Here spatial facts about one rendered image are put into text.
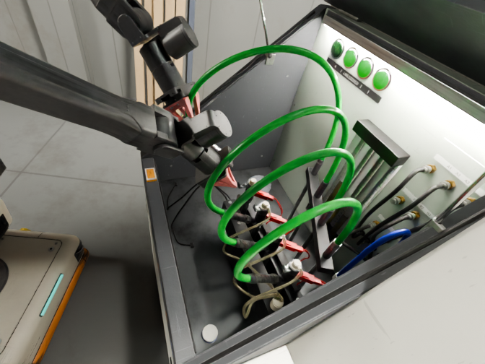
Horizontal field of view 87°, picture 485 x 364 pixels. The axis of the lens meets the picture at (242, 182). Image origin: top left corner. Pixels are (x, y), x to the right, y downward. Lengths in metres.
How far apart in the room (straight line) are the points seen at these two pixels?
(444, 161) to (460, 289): 0.30
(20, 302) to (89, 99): 1.22
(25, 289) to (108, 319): 0.42
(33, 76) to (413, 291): 0.54
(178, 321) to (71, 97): 0.48
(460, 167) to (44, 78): 0.67
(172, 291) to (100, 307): 1.07
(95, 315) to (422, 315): 1.53
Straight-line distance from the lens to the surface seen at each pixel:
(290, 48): 0.58
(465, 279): 0.40
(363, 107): 0.75
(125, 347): 1.63
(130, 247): 1.84
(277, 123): 0.45
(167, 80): 0.64
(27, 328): 1.49
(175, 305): 0.66
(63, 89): 0.41
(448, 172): 0.64
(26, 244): 1.68
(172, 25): 0.64
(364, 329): 0.49
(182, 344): 0.64
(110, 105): 0.43
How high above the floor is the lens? 1.58
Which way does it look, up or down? 45 degrees down
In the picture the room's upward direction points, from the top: 15 degrees clockwise
